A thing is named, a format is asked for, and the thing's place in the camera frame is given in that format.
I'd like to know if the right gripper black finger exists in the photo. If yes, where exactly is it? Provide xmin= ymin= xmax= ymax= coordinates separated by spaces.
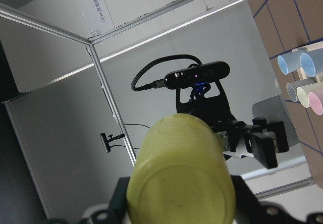
xmin=267 ymin=121 xmax=289 ymax=153

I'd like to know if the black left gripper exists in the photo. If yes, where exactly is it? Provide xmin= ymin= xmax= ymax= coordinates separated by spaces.
xmin=176 ymin=80 xmax=278 ymax=169

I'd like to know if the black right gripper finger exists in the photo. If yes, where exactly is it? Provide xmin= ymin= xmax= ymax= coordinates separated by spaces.
xmin=107 ymin=177 xmax=130 ymax=223
xmin=231 ymin=175 xmax=260 ymax=223

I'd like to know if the yellow green ikea cup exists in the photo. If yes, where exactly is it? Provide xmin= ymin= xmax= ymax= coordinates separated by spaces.
xmin=127 ymin=114 xmax=236 ymax=223

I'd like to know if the grey cup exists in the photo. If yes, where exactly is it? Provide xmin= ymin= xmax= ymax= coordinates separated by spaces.
xmin=286 ymin=78 xmax=315 ymax=102

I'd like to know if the pale yellow cup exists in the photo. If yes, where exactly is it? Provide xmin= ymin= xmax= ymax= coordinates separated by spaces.
xmin=296 ymin=82 xmax=323 ymax=108

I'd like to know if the pink cup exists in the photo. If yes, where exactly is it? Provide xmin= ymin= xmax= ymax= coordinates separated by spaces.
xmin=308 ymin=90 xmax=323 ymax=116

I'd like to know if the light blue cup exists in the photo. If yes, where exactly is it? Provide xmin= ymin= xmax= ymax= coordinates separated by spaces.
xmin=300 ymin=48 xmax=322 ymax=77
xmin=277 ymin=50 xmax=305 ymax=75

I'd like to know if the small black wall camera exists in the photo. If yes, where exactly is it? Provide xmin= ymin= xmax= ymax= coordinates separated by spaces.
xmin=100 ymin=132 xmax=125 ymax=153

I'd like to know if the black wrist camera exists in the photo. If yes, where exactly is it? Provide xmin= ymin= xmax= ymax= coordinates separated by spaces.
xmin=164 ymin=61 xmax=230 ymax=89

